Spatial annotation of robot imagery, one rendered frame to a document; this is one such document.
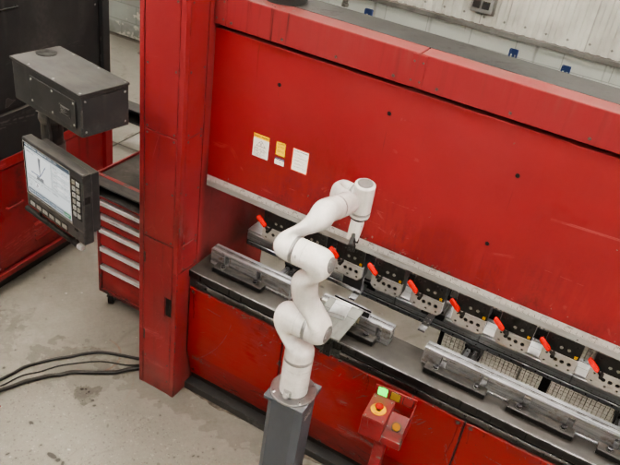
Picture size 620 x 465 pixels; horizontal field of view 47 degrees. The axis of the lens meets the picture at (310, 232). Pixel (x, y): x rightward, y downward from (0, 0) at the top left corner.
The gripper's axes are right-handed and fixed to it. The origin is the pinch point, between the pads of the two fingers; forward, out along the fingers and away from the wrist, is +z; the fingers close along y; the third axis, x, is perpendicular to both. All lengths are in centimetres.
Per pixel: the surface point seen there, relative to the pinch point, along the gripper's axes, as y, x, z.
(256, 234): -59, -61, 66
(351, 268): -19.9, -1.1, 32.7
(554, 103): -19, 58, -74
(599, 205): -10, 85, -43
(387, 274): -16.7, 16.3, 27.0
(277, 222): -31, -42, 28
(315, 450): 5, 4, 148
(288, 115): -39, -44, -27
